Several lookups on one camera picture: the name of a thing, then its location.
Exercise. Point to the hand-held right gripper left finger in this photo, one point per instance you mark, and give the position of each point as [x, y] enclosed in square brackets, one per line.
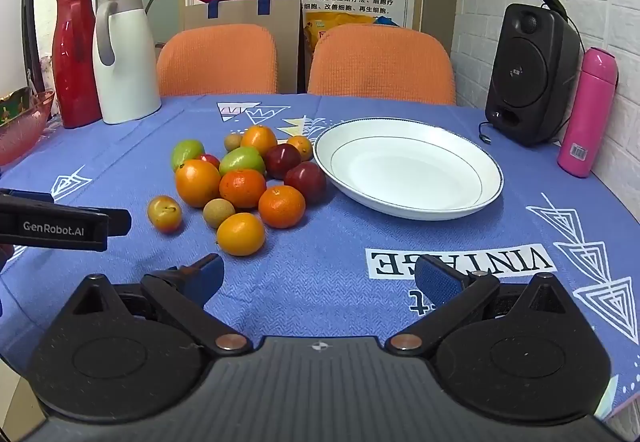
[210, 277]

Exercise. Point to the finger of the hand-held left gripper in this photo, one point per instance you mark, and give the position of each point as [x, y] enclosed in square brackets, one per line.
[60, 227]
[25, 196]

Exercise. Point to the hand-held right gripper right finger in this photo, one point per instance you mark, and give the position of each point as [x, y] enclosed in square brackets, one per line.
[437, 284]

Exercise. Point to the longan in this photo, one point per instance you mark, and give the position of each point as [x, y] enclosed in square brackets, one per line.
[218, 213]
[232, 141]

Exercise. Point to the tangerine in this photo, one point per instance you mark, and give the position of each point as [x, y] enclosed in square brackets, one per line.
[281, 206]
[242, 188]

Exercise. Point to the large orange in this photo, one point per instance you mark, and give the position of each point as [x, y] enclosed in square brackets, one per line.
[198, 183]

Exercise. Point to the small red plum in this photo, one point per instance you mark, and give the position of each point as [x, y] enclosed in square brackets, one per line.
[210, 159]

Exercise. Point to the white plate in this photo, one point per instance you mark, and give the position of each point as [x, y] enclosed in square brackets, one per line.
[410, 167]

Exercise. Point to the green jujube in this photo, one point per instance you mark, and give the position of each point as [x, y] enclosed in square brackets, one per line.
[186, 153]
[242, 160]

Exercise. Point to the small orange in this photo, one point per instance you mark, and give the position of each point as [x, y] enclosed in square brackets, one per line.
[301, 147]

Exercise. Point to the pink glass bowl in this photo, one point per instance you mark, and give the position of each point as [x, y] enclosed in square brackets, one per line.
[22, 132]

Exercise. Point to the blue printed tablecloth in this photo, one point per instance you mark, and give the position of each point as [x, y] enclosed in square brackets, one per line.
[350, 232]

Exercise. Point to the red thermos jug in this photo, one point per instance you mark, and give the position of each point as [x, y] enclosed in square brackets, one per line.
[75, 62]

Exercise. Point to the white thermos jug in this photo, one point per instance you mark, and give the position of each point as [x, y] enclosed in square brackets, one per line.
[127, 67]

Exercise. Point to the orange chair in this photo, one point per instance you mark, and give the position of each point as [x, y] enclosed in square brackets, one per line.
[380, 62]
[217, 59]

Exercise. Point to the pink bottle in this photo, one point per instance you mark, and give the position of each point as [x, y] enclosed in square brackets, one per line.
[587, 112]

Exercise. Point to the black speaker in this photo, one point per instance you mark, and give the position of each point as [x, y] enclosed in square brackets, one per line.
[530, 72]

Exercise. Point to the brown paper bag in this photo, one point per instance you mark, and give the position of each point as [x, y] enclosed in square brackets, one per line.
[240, 14]

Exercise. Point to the yellow bag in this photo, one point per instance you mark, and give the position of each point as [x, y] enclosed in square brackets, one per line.
[340, 22]

